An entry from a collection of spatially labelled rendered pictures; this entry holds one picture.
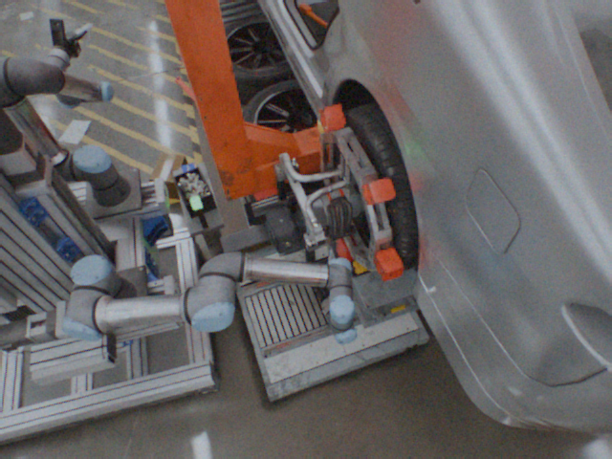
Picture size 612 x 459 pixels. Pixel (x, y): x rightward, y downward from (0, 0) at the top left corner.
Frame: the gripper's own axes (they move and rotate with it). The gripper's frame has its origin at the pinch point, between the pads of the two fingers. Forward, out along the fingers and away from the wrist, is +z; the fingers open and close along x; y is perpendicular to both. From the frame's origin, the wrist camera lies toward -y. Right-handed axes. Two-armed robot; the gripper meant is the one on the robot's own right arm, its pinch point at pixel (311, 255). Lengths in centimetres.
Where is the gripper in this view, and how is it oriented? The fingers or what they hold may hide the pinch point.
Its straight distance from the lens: 172.9
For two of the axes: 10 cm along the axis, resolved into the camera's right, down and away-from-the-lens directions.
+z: -3.4, -7.8, 5.3
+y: -0.4, -5.5, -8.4
